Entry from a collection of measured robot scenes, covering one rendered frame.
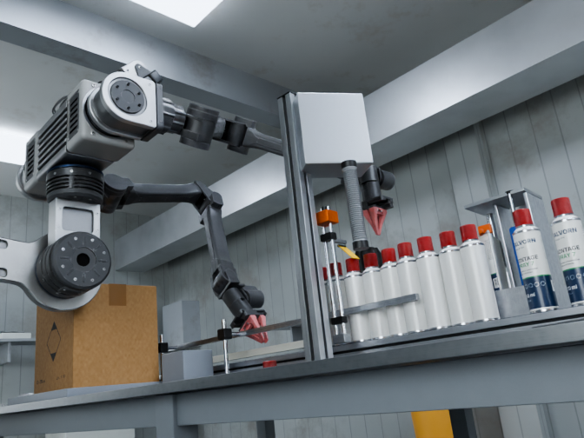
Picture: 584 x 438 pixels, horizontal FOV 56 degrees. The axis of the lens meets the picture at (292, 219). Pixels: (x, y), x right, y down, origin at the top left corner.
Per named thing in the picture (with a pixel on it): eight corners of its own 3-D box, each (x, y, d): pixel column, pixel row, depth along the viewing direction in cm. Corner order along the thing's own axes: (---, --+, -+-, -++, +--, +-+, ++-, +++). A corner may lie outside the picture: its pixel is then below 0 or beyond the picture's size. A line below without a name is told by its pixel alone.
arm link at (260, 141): (222, 148, 172) (232, 115, 171) (229, 149, 178) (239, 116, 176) (352, 189, 163) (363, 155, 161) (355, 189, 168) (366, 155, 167)
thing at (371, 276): (397, 338, 128) (384, 253, 134) (386, 338, 124) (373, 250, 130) (378, 341, 131) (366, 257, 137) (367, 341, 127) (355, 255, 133)
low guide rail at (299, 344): (441, 324, 122) (439, 315, 123) (438, 324, 121) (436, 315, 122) (162, 371, 190) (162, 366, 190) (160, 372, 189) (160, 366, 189)
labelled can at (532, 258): (564, 311, 103) (538, 209, 110) (554, 310, 100) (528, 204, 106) (536, 315, 107) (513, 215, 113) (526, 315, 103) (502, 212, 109)
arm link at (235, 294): (217, 300, 166) (225, 285, 164) (235, 299, 171) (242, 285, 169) (228, 315, 162) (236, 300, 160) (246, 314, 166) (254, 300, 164)
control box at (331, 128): (374, 162, 130) (362, 92, 136) (305, 163, 127) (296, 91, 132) (360, 179, 140) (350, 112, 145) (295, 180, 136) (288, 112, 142)
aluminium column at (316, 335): (335, 366, 120) (301, 96, 139) (321, 367, 116) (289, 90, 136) (319, 368, 122) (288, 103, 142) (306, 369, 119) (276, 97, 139)
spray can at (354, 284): (376, 341, 131) (364, 258, 137) (370, 341, 127) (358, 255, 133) (356, 344, 133) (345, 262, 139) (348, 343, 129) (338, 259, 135)
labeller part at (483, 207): (542, 199, 122) (541, 195, 122) (524, 189, 114) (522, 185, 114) (485, 216, 130) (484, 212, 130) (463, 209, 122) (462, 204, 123)
